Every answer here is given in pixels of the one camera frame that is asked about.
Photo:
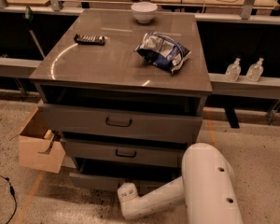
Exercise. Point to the black white snack bag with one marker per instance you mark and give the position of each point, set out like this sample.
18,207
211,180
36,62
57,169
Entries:
162,51

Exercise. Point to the grey bottom drawer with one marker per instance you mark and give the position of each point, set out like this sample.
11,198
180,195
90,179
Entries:
110,175

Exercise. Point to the grey drawer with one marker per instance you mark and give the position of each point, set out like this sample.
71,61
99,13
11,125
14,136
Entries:
163,154
110,175
119,123

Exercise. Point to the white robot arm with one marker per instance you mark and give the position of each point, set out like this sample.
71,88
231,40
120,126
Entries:
205,187

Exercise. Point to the grey drawer cabinet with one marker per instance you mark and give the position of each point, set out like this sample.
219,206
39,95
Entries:
114,76

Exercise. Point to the grey middle drawer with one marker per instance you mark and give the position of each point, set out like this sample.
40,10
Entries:
163,154

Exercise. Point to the grey top drawer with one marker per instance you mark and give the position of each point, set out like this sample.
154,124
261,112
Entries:
119,123

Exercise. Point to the black remote control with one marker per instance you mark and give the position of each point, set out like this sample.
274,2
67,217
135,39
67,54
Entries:
89,40

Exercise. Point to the white ceramic bowl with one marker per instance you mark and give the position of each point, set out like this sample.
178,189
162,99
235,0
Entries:
144,12

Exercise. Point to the left clear pump bottle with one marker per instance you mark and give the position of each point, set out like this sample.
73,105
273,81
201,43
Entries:
233,71

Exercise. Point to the clear pump bottle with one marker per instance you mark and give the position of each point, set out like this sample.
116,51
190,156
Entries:
255,71
233,71

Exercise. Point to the cardboard box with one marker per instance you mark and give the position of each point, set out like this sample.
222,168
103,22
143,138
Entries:
38,147

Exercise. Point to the right clear pump bottle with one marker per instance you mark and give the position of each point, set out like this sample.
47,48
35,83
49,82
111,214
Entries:
255,71

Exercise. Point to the grey metal rail shelf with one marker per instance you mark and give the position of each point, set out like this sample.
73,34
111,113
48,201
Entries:
266,87

